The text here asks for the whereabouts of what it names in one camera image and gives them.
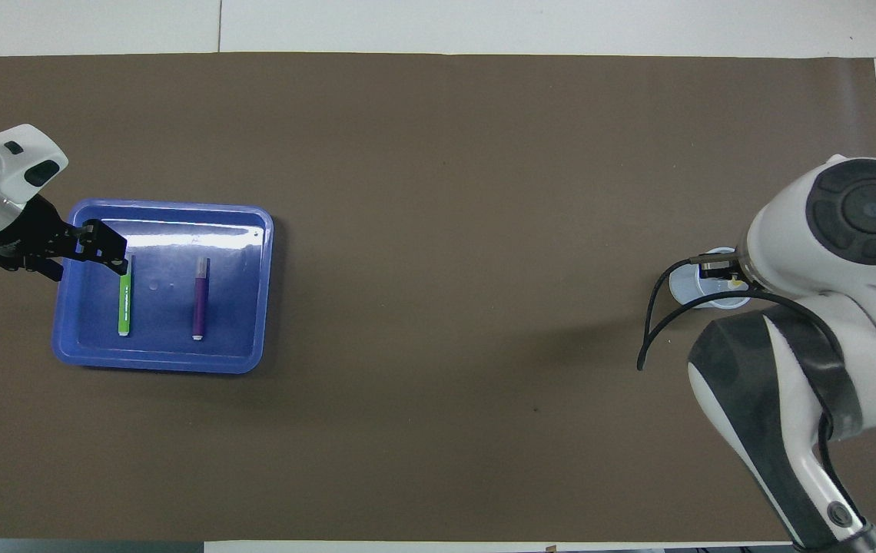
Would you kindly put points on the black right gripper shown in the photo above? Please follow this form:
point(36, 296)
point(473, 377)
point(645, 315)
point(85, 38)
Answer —
point(718, 270)

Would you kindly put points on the blue plastic tray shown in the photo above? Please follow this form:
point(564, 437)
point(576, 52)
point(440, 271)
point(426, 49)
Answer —
point(238, 346)

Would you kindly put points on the green marker pen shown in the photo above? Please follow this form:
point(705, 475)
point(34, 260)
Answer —
point(124, 307)

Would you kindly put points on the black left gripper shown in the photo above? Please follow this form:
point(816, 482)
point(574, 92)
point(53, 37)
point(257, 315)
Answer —
point(23, 234)

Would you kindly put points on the brown paper table mat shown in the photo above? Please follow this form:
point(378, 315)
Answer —
point(438, 430)

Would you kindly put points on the translucent mesh pen cup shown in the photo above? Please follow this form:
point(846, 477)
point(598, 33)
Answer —
point(688, 288)

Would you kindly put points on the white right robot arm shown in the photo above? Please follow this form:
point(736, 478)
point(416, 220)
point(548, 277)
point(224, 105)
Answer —
point(830, 269)

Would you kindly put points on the purple marker pen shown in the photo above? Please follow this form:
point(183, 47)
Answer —
point(200, 303)

